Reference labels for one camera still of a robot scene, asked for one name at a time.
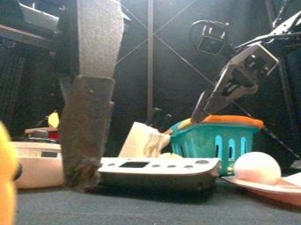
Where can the yellow toy corn piece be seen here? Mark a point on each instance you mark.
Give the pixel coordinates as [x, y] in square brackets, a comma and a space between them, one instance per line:
[6, 181]

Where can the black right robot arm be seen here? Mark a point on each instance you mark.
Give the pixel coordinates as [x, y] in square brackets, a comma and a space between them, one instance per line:
[288, 29]

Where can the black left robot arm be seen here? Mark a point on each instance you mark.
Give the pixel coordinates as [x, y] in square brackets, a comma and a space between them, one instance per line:
[15, 33]

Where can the orange yellow toy piece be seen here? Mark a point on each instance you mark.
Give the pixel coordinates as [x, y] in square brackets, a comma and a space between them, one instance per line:
[54, 120]

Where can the teal basket orange rim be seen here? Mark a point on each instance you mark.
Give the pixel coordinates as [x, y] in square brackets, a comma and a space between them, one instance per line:
[200, 140]

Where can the wooden toy stove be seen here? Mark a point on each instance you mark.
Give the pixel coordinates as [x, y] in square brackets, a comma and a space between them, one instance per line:
[41, 130]

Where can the toy pot black lid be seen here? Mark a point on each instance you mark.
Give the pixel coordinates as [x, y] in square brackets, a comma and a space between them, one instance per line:
[35, 146]

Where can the lime green toy fruit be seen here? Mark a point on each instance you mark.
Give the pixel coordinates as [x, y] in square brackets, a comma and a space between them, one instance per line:
[169, 156]

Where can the white bowl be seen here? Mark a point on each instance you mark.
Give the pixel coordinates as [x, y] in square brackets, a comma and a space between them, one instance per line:
[39, 172]

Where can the white toy egg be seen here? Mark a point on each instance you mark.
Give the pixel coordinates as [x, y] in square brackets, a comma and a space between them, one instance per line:
[257, 168]

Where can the white grey kitchen scale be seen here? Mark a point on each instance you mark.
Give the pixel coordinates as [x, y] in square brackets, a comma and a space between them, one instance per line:
[165, 172]

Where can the white flat toy slice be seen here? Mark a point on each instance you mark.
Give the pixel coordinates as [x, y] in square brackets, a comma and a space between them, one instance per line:
[294, 179]

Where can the pink tray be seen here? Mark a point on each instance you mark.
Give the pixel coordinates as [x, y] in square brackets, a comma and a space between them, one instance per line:
[271, 190]

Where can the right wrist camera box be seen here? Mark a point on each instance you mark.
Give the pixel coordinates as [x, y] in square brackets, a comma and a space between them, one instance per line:
[212, 44]

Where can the grey frame pole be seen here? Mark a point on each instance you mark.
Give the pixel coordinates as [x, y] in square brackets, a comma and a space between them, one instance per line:
[150, 58]

